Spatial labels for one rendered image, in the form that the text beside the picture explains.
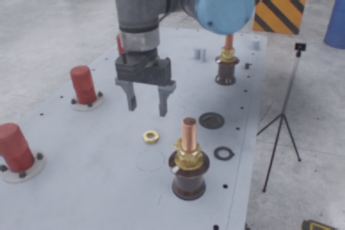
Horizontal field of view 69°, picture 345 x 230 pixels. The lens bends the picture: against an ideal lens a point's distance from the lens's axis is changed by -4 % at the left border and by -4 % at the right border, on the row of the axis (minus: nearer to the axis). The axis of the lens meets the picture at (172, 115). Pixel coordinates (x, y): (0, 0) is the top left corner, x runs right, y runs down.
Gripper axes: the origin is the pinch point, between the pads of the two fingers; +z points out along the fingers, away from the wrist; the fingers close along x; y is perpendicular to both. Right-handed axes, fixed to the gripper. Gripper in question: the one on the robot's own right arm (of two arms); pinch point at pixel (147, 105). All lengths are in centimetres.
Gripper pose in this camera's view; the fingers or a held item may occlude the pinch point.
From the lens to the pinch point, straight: 71.7
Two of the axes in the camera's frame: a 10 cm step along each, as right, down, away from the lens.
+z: 0.3, 8.0, 6.1
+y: 3.2, -5.8, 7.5
